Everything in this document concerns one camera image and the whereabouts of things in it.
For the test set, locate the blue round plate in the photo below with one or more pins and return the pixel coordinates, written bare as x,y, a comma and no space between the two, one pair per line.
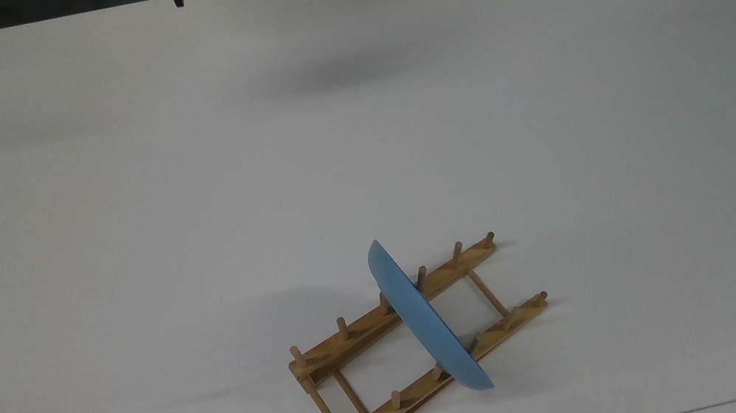
424,317

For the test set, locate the wooden plate rack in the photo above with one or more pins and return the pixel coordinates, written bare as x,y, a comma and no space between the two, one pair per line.
359,331

